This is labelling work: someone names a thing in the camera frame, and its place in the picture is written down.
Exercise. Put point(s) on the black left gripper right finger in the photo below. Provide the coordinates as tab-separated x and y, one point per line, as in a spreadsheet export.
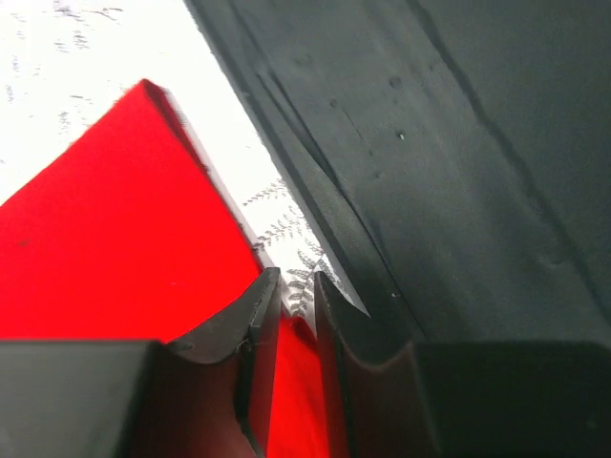
388	394

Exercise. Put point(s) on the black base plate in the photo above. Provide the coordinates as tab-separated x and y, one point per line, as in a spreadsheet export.
453	156

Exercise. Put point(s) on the red t shirt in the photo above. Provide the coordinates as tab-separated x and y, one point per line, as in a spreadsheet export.
125	237

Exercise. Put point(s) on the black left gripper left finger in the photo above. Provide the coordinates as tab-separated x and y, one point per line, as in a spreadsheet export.
207	393

